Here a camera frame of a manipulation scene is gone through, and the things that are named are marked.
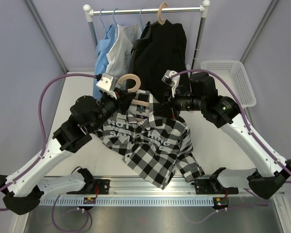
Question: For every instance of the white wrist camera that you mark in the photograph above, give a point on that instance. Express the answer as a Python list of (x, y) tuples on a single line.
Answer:
[(171, 79), (107, 84)]

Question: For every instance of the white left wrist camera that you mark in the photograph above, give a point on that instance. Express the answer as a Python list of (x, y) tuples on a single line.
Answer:
[(107, 84)]

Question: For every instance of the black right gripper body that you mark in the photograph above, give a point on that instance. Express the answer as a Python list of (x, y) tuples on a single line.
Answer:
[(174, 105)]

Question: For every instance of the wooden hanger of black shirt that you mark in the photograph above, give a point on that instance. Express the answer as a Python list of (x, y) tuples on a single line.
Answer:
[(159, 13)]

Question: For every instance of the dark pinstriped shirt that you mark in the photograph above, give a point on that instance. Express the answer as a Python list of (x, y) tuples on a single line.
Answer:
[(138, 47)]

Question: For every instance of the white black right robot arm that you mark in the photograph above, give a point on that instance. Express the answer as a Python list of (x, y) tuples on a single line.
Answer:
[(271, 171)]

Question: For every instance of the blue wire hanger right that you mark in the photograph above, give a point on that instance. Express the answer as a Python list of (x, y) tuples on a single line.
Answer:
[(143, 26)]

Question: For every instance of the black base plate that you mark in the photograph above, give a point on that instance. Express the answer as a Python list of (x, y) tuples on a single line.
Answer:
[(102, 187), (206, 188)]

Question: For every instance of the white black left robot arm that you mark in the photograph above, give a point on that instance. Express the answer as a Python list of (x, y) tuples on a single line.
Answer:
[(25, 189)]

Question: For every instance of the black white checkered shirt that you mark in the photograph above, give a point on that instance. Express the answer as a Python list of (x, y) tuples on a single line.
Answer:
[(154, 147)]

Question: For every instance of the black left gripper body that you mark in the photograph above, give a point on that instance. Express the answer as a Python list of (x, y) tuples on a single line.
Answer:
[(121, 105)]

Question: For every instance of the aluminium mounting rail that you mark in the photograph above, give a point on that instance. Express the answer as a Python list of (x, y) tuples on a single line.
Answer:
[(120, 187)]

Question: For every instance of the metal clothes rack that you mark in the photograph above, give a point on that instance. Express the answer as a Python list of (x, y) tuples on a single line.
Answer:
[(203, 9)]

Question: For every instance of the white plastic basket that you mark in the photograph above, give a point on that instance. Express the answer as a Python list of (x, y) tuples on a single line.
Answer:
[(234, 74)]

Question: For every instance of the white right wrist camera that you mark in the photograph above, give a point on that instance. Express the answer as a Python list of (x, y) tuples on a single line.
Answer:
[(171, 79)]

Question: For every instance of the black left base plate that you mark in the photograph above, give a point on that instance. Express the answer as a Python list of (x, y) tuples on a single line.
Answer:
[(102, 187)]

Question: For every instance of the white slotted cable duct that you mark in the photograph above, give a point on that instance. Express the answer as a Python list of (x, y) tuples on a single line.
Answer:
[(129, 201)]

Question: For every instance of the light blue shirt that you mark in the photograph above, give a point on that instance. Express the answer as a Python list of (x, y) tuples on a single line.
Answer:
[(103, 47)]

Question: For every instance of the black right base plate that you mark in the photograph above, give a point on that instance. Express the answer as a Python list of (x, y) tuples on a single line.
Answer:
[(206, 188)]

